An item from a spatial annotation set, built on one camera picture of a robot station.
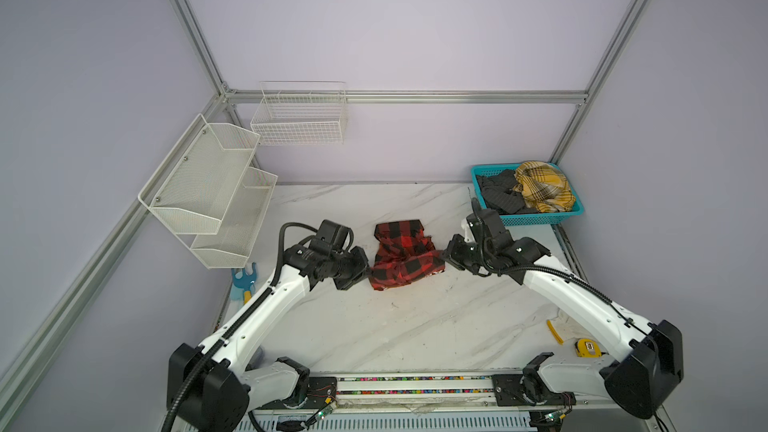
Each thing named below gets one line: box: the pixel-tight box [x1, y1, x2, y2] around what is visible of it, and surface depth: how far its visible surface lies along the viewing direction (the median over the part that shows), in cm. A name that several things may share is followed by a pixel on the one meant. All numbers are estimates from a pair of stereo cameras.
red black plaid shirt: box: [370, 220, 446, 291], surface depth 100 cm
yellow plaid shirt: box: [512, 161, 576, 213], surface depth 107 cm
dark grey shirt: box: [476, 169, 539, 214], surface depth 107 cm
